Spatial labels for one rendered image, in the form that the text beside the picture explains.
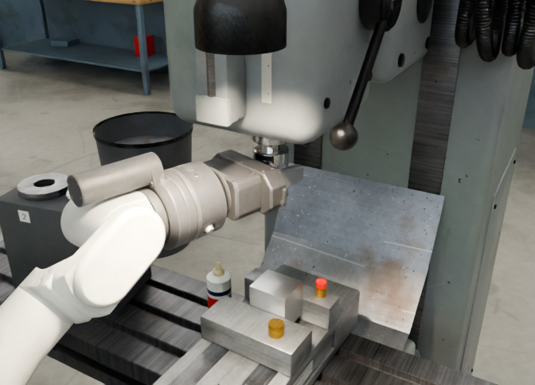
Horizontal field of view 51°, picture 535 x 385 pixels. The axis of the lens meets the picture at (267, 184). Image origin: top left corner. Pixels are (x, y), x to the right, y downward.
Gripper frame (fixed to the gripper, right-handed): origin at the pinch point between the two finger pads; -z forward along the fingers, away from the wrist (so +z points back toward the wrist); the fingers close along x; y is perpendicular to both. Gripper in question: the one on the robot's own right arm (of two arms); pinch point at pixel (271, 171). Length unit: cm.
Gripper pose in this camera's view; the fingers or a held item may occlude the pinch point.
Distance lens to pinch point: 74.7
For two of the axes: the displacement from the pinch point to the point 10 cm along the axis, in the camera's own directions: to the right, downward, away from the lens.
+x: -6.8, -3.1, 6.6
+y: -0.1, 9.1, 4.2
